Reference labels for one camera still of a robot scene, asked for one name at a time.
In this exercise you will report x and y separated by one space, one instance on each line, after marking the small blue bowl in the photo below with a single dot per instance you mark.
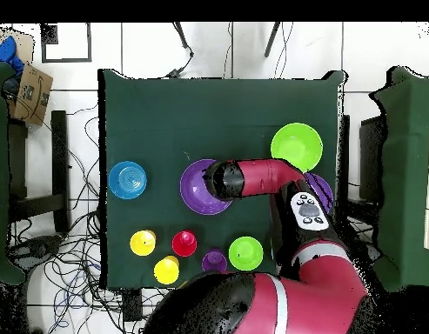
127 180

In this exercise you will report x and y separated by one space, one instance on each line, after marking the red cup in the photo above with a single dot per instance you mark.
184 243

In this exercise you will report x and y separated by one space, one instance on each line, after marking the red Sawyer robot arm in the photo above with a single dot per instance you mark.
315 299

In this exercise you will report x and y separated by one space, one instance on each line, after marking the blue fabric bag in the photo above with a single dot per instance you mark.
5 52

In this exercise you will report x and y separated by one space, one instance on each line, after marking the brown cardboard box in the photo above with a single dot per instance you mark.
31 97

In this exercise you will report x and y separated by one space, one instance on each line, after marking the purple bowl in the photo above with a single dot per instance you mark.
193 191
322 188

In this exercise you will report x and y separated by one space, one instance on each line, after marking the small green bowl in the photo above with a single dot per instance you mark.
245 253

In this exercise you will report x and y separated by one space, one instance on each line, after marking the black tripod leg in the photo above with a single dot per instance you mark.
182 36
272 40

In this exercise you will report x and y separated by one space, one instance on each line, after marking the black power adapter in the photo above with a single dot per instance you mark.
173 73

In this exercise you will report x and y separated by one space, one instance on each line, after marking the yellow cup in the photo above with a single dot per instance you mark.
166 269
142 243

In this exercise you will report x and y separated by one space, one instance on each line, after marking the purple cup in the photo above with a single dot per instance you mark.
214 261

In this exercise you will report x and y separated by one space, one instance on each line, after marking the black square floor frame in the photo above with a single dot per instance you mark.
49 34

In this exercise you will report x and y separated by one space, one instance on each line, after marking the large green bowl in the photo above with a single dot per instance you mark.
296 146

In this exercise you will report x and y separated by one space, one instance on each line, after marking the dark green tablecloth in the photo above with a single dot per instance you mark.
200 111

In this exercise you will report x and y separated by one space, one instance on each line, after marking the grey pedestal foot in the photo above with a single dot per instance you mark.
38 247
369 255

